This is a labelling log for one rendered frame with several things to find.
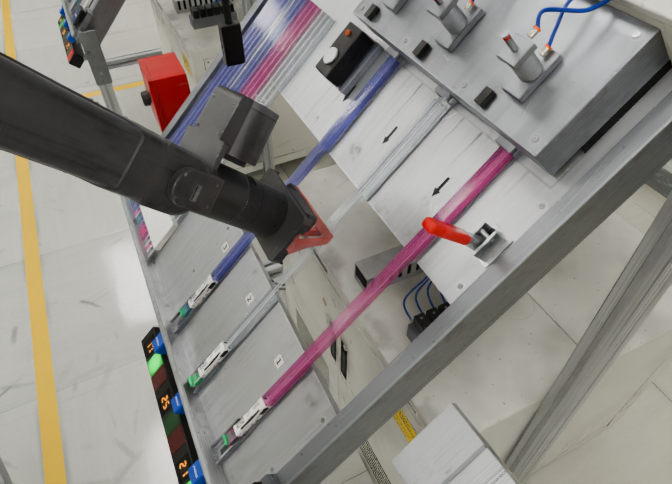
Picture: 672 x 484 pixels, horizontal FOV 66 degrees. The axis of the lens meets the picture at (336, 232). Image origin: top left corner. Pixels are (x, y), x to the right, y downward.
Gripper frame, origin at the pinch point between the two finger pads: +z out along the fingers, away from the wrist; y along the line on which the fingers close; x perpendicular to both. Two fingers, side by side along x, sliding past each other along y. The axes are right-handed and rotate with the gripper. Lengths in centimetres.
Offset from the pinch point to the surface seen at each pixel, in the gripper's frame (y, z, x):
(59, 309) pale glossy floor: 92, 26, 106
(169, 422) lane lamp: 0.0, 1.1, 38.4
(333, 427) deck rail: -19.9, -0.5, 11.6
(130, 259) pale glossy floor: 104, 44, 88
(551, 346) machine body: -15, 49, -3
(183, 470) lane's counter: -7.8, 1.1, 38.3
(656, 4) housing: -16.8, -6.5, -36.5
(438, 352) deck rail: -21.1, 1.6, -2.5
